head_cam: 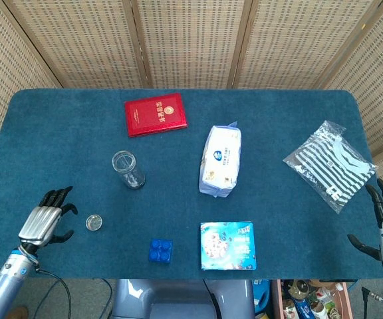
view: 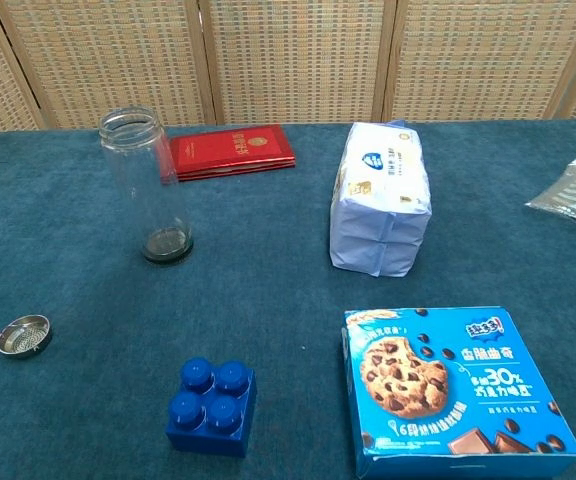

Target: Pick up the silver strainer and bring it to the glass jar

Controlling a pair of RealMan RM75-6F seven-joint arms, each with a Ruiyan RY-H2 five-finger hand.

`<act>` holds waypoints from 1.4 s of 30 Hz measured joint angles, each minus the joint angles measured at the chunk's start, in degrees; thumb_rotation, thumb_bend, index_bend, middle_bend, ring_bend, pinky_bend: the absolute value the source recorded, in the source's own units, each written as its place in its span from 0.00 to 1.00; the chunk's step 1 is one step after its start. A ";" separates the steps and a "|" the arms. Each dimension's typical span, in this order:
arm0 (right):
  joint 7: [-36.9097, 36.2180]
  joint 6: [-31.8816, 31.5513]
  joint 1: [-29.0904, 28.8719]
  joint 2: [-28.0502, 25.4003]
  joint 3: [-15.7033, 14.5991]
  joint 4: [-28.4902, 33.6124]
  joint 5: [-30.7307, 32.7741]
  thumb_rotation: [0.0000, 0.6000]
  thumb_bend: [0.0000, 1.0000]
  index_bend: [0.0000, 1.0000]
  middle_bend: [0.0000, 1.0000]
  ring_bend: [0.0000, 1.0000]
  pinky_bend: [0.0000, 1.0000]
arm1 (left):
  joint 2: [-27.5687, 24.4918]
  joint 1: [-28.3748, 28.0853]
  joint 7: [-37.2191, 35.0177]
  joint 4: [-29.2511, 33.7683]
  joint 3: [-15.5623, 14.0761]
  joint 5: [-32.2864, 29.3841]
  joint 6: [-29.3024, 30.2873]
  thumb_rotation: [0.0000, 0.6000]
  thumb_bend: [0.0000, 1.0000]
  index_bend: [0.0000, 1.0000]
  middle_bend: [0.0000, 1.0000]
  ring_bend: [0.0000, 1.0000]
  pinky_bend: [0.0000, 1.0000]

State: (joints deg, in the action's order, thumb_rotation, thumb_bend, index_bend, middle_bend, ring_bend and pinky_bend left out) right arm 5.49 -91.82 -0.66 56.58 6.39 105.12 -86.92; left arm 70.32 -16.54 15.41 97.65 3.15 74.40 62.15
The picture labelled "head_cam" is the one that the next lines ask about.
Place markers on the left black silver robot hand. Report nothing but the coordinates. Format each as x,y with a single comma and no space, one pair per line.
40,222

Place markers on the small jar lid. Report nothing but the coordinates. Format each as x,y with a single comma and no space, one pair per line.
94,223

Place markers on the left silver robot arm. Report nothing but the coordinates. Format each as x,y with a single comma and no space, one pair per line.
7,282

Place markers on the clear glass jar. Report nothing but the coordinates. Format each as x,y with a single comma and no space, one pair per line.
129,171

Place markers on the striped shirt in plastic bag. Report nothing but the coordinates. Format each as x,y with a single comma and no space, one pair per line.
331,163

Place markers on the pink crate with clutter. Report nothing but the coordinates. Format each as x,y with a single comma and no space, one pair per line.
311,300

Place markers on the blue building block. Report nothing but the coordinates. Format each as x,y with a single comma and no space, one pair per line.
160,251

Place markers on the blue table cloth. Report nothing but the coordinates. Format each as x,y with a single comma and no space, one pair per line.
261,212

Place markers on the blue plastic container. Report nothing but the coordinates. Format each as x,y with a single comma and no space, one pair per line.
261,294

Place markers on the woven folding screen panel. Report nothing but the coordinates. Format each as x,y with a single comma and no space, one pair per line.
377,83
78,40
191,40
304,40
2,66

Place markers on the red certificate book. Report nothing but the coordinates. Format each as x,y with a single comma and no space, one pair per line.
155,114

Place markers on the grey robot torso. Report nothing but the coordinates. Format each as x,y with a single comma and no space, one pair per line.
178,299

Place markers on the blue cookie box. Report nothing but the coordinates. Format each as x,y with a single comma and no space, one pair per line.
228,246

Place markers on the white tissue pack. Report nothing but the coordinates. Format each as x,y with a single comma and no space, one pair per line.
219,159

